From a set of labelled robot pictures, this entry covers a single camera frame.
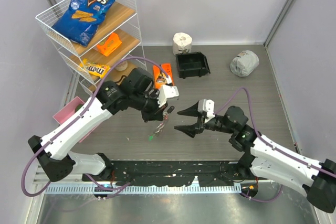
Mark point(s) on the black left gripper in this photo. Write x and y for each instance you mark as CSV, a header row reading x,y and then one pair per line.
x,y
156,114

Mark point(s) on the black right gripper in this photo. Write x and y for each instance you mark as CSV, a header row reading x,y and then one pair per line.
x,y
197,127

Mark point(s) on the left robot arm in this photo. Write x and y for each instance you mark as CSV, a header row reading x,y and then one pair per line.
x,y
54,150

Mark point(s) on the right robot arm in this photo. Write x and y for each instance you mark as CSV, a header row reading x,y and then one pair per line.
x,y
264,158

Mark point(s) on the black key tag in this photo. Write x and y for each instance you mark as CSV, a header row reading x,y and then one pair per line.
x,y
170,109

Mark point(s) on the orange Gillette razor box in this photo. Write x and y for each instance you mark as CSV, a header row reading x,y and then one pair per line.
x,y
160,77

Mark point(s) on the black plastic bin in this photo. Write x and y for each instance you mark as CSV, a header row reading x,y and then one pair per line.
x,y
193,64

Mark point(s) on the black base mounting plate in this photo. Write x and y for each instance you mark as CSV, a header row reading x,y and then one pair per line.
x,y
175,173

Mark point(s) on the yellow M&M candy bag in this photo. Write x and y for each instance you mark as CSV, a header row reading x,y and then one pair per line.
x,y
94,68

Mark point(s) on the green lime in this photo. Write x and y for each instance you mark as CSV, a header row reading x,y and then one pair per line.
x,y
78,107

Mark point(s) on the white toilet paper roll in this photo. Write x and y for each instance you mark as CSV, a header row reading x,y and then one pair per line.
x,y
182,43

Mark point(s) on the grey wrapped bundle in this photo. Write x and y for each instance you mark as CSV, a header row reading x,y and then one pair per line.
x,y
244,63

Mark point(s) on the orange snack pouch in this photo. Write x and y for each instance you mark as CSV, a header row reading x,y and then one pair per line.
x,y
108,45

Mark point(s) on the pink box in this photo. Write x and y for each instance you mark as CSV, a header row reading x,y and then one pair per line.
x,y
69,110

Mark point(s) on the blue Doritos chip bag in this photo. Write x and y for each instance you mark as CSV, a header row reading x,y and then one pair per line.
x,y
81,20

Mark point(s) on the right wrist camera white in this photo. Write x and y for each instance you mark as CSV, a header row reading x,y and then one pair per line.
x,y
206,106

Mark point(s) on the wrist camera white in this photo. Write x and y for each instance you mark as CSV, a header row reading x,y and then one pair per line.
x,y
206,106
167,91

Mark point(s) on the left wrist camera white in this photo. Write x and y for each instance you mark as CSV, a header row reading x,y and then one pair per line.
x,y
167,91

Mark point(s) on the white wire shelf rack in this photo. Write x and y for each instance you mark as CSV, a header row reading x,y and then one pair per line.
x,y
92,40

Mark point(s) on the white slotted cable duct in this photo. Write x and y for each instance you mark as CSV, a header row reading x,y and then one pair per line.
x,y
194,188

